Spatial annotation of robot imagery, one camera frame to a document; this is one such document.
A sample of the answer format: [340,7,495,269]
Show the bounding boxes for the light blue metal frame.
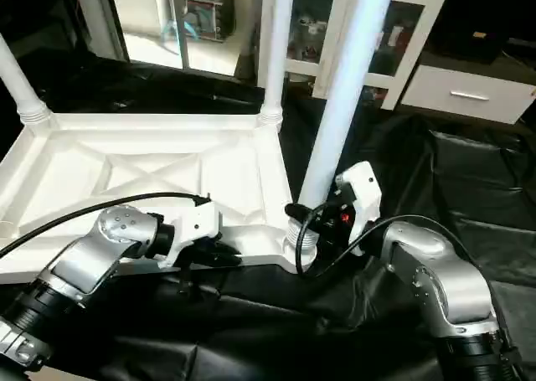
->
[161,0,202,70]

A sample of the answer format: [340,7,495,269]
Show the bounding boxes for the black box yellow label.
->
[440,0,516,64]

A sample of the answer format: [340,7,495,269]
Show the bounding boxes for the white plastic table leg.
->
[256,0,297,127]
[0,33,54,127]
[283,0,398,275]

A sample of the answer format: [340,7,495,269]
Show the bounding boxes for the white glass-door cabinet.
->
[258,0,455,111]

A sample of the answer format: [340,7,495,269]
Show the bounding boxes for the dark storage box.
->
[184,0,234,40]

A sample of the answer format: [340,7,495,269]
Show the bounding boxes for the white plastic table top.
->
[0,110,324,286]

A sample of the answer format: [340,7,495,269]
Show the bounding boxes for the white drawer unit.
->
[400,63,536,127]

